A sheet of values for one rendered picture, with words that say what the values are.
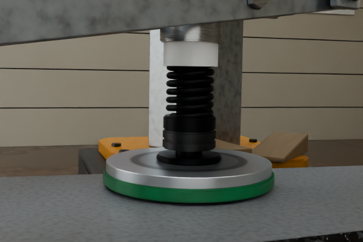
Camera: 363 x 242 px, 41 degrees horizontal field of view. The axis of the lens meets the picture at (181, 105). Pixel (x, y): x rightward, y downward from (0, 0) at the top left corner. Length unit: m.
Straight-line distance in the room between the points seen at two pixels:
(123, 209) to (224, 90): 0.84
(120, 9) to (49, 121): 5.95
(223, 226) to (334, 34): 7.15
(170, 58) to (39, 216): 0.24
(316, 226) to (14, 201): 0.32
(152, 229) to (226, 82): 0.90
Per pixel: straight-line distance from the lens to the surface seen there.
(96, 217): 0.49
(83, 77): 6.41
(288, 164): 1.23
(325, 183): 0.67
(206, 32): 0.58
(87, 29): 0.49
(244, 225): 0.48
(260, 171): 0.57
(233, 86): 1.35
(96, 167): 1.30
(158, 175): 0.53
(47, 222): 0.49
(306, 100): 7.35
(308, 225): 0.49
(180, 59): 0.59
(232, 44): 1.34
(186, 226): 0.47
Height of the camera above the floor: 1.00
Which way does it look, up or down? 4 degrees down
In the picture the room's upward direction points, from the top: 1 degrees clockwise
